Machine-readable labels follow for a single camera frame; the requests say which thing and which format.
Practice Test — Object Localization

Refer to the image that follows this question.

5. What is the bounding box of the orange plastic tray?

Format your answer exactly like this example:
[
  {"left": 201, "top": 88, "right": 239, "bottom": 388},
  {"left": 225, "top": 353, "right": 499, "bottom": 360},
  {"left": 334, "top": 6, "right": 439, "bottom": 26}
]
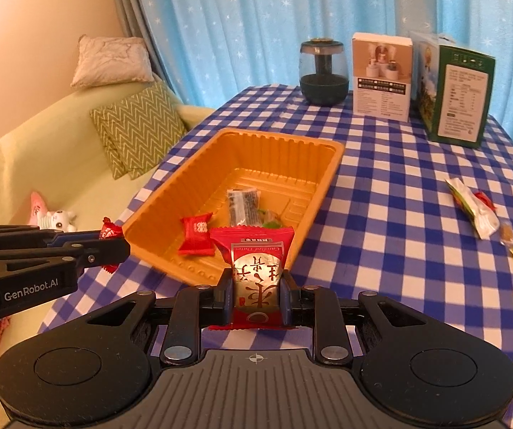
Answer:
[{"left": 121, "top": 127, "right": 345, "bottom": 287}]

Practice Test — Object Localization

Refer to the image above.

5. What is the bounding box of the blue white checkered tablecloth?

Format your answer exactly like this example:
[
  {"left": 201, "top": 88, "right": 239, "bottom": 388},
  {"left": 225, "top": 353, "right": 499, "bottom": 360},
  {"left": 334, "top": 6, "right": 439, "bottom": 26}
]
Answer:
[{"left": 38, "top": 84, "right": 513, "bottom": 429}]

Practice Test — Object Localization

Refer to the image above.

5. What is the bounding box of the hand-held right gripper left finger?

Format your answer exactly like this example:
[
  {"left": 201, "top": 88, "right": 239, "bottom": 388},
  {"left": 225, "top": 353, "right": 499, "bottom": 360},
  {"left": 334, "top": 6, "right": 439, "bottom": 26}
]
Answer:
[{"left": 71, "top": 267, "right": 236, "bottom": 366}]

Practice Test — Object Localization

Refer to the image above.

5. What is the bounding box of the green product box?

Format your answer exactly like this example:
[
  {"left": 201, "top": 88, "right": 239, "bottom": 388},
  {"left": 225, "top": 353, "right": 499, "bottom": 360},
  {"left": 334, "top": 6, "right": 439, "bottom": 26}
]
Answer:
[{"left": 408, "top": 31, "right": 496, "bottom": 149}]

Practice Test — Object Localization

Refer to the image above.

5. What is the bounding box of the red silver date packet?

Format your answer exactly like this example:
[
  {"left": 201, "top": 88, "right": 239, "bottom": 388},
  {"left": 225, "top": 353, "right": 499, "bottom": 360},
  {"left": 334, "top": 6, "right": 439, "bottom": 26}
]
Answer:
[{"left": 209, "top": 226, "right": 296, "bottom": 330}]

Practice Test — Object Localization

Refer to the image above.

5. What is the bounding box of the light green sofa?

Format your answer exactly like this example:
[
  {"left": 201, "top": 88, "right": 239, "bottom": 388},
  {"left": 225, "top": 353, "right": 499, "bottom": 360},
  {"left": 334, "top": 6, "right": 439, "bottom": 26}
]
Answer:
[{"left": 0, "top": 83, "right": 215, "bottom": 412}]

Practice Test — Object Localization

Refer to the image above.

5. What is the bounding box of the blue star curtain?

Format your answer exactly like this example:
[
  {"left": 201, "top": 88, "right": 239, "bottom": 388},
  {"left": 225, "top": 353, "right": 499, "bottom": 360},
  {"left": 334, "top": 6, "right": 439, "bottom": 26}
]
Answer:
[{"left": 131, "top": 0, "right": 513, "bottom": 171}]

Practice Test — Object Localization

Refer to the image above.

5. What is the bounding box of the dark green glass humidifier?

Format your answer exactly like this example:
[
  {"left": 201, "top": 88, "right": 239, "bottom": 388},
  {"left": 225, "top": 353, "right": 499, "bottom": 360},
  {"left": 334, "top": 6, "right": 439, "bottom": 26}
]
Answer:
[{"left": 299, "top": 36, "right": 350, "bottom": 105}]

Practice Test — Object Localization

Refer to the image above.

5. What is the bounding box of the green zigzag pillow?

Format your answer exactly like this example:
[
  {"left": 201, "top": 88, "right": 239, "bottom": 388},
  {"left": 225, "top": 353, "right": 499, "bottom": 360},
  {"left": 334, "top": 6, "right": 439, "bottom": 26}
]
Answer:
[
  {"left": 98, "top": 80, "right": 189, "bottom": 180},
  {"left": 89, "top": 109, "right": 128, "bottom": 179}
]

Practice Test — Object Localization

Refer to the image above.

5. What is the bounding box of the white plush toy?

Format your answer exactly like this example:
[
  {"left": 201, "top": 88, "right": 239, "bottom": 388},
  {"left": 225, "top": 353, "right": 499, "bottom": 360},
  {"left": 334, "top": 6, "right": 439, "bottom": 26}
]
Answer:
[{"left": 38, "top": 209, "right": 79, "bottom": 233}]

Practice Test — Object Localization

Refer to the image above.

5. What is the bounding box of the red twisted wrapper candy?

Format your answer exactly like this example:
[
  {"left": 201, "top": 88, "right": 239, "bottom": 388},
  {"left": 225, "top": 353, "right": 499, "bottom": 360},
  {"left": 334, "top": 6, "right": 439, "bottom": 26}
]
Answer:
[{"left": 99, "top": 217, "right": 125, "bottom": 273}]

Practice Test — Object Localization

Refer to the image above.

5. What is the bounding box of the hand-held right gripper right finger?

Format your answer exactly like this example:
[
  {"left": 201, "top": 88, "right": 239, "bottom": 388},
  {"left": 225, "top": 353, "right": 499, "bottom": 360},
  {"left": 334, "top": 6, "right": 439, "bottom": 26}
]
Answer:
[{"left": 281, "top": 268, "right": 438, "bottom": 364}]

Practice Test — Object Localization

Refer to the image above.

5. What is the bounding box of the grey curtain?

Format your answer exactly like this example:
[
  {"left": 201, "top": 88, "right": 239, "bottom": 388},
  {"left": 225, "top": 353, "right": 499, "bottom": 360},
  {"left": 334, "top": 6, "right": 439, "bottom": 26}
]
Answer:
[{"left": 105, "top": 0, "right": 170, "bottom": 83}]

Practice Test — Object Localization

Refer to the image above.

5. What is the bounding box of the pink star plush toy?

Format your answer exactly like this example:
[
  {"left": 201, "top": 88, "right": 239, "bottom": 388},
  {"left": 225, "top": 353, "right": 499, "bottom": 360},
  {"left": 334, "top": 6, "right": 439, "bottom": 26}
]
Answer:
[{"left": 26, "top": 191, "right": 54, "bottom": 228}]

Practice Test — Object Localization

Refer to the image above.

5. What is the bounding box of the small red candy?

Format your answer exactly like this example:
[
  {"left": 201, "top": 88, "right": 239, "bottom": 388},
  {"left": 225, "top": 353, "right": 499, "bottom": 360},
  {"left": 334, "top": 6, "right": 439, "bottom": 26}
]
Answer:
[{"left": 473, "top": 191, "right": 497, "bottom": 210}]

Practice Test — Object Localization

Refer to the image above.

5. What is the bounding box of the beige pillow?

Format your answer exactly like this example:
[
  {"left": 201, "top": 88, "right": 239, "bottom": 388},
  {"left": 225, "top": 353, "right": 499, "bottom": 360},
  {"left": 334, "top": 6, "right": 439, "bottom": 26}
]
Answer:
[{"left": 70, "top": 35, "right": 155, "bottom": 90}]

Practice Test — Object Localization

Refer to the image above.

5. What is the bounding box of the white product box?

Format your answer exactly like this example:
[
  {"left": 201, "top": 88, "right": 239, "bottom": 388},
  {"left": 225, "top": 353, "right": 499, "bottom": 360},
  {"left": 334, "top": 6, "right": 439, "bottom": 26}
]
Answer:
[{"left": 351, "top": 32, "right": 413, "bottom": 122}]

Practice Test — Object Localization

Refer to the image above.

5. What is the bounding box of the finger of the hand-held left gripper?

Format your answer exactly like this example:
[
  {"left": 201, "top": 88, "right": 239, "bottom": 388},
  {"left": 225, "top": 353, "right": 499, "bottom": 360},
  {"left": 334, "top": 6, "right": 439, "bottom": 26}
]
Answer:
[
  {"left": 0, "top": 225, "right": 105, "bottom": 252},
  {"left": 0, "top": 237, "right": 131, "bottom": 274}
]

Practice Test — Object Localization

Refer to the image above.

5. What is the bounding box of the red white-print snack packet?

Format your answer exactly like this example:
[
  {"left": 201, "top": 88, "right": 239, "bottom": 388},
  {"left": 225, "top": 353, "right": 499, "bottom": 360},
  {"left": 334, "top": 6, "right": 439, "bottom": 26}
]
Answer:
[{"left": 178, "top": 212, "right": 216, "bottom": 256}]

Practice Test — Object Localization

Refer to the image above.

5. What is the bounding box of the dark clear snack packet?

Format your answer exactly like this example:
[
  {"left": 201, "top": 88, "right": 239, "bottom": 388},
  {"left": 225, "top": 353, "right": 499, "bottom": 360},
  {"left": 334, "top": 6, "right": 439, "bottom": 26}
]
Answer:
[{"left": 226, "top": 188, "right": 262, "bottom": 228}]

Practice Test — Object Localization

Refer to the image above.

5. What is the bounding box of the white snack packet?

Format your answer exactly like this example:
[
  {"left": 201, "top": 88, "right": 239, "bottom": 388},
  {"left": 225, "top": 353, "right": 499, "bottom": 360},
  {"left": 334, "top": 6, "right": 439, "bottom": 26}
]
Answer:
[{"left": 445, "top": 178, "right": 500, "bottom": 240}]

